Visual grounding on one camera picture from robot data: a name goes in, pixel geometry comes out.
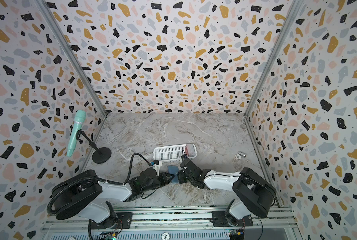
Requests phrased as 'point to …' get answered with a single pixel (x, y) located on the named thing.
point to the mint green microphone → (79, 120)
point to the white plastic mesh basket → (174, 152)
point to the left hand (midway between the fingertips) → (177, 175)
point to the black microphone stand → (100, 155)
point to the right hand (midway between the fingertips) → (177, 173)
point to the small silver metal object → (240, 155)
